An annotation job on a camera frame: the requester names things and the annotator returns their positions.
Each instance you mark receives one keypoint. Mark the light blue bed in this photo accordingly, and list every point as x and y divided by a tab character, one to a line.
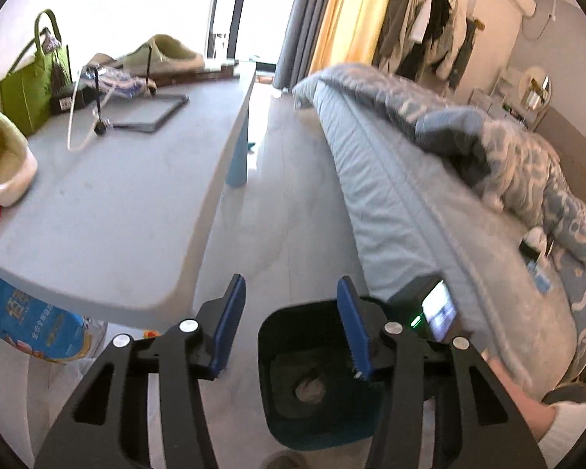
400	215

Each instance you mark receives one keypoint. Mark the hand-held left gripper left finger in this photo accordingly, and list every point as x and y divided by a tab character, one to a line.
227	332

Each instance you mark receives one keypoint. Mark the small black device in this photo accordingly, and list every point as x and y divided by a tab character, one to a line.
534	246

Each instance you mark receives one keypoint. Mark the blue cloud-pattern fleece blanket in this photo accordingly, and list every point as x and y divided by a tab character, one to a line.
469	127

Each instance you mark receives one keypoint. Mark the light blue table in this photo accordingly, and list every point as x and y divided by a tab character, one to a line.
237	166

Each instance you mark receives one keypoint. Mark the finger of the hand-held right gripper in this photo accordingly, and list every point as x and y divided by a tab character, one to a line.
375	307

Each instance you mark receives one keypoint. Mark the round mirror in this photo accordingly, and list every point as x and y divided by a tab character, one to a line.
534	85

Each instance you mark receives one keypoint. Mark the blue printed bag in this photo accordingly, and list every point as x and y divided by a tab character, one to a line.
24	322

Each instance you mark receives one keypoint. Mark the black sliding door frame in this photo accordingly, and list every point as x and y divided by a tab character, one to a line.
239	5

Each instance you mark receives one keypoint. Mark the dark brown board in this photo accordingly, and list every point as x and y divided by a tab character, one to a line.
200	72

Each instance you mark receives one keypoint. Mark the person's right forearm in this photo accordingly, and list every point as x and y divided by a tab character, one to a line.
527	410

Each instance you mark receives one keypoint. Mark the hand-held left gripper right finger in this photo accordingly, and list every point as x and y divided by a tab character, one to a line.
356	332

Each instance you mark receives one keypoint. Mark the yellow curtain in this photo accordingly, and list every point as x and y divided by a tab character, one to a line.
356	10

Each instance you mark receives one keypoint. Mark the dark trash bin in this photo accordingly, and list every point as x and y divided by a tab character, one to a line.
283	351

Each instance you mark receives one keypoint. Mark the grey curtain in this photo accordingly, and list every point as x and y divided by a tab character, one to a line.
293	19

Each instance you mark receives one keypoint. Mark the white vanity shelf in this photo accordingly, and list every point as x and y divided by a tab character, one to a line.
498	105

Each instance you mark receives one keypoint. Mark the black metal stand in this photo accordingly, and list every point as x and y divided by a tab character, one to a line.
149	124

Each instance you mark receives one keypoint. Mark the small black box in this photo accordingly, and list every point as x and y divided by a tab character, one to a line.
73	100

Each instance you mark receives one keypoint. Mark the crumpled paper wad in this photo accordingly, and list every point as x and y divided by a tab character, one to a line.
311	388

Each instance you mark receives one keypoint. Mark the green tote bag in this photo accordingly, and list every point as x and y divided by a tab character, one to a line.
29	93

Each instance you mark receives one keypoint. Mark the blue patterned packet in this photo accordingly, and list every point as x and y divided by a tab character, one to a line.
122	83

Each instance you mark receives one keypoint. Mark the blue card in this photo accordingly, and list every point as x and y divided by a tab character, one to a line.
541	278

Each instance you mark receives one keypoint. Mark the row of hanging clothes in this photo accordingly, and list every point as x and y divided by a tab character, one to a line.
434	24

